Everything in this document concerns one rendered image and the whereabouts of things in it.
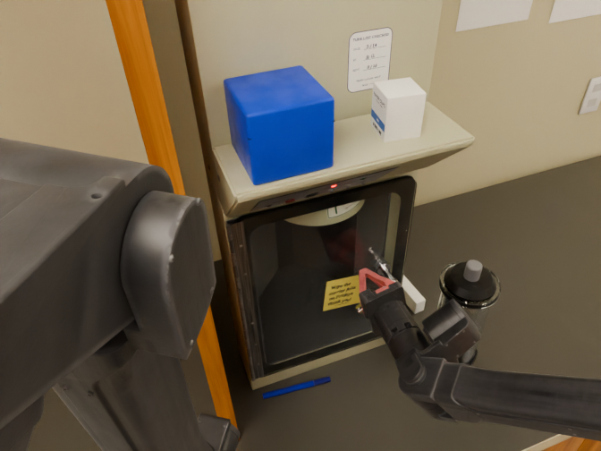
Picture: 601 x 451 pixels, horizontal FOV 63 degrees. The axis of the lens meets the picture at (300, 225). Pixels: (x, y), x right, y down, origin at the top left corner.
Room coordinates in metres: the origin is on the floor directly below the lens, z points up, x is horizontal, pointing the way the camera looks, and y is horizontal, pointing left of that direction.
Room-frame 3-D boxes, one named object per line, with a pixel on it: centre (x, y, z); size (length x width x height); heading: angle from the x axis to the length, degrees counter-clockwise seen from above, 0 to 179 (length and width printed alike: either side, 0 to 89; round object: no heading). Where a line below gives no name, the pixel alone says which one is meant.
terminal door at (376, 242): (0.60, -0.04, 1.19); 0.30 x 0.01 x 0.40; 109
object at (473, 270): (0.62, -0.31, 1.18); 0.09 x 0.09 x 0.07
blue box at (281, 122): (0.52, 0.02, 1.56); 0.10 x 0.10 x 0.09; 19
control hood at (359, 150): (0.55, -0.06, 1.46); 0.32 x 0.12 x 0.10; 109
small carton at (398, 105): (0.57, -0.13, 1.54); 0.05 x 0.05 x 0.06; 12
